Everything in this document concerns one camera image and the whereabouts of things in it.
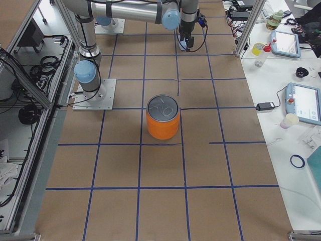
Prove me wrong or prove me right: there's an aluminium frame post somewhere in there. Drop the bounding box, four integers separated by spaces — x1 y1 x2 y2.
234 0 266 57

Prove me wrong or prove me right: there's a teach pendant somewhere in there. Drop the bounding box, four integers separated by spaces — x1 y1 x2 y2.
285 82 320 126
270 30 301 58

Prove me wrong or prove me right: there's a white plastic cup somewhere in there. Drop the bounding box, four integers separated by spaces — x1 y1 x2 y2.
178 35 187 51

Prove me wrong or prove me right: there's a teach pendant near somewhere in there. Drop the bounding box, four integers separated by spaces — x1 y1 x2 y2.
285 82 320 126

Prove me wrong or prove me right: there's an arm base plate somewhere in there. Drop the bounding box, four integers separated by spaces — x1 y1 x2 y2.
72 78 116 111
95 17 125 35

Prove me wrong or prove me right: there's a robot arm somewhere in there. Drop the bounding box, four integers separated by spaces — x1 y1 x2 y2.
62 1 105 102
88 1 208 53

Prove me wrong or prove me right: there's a green lidded jar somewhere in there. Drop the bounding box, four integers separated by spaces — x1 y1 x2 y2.
266 10 283 31

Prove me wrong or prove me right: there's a blue tape ring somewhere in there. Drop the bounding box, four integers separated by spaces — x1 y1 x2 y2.
290 155 305 168

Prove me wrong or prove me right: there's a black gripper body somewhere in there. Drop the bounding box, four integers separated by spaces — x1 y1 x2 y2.
179 14 206 49

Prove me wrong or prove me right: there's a small translucent cup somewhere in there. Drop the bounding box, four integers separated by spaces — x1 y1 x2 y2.
280 113 299 129

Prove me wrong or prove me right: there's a teach pendant far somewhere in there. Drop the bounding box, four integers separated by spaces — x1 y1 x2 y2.
270 30 301 58

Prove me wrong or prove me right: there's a black power brick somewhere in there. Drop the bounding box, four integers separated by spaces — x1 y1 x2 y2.
255 101 277 111

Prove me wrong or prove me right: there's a yellow tape roll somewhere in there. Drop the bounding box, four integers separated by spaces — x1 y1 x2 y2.
251 43 264 56

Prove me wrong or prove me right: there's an orange cylindrical canister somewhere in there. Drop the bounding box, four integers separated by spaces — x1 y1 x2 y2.
146 94 180 140

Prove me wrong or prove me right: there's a clear plastic bottle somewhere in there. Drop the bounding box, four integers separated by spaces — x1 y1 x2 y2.
254 43 272 67

